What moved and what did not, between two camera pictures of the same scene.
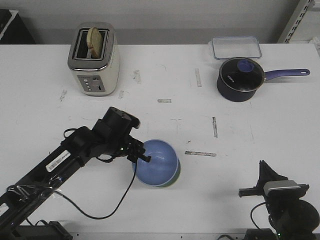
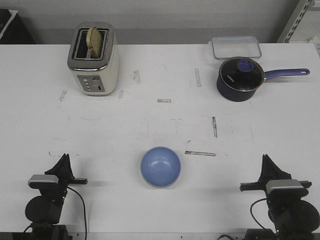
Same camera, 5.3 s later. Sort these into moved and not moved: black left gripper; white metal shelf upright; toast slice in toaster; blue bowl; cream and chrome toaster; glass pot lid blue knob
Moved: black left gripper; blue bowl
Not moved: toast slice in toaster; glass pot lid blue knob; white metal shelf upright; cream and chrome toaster
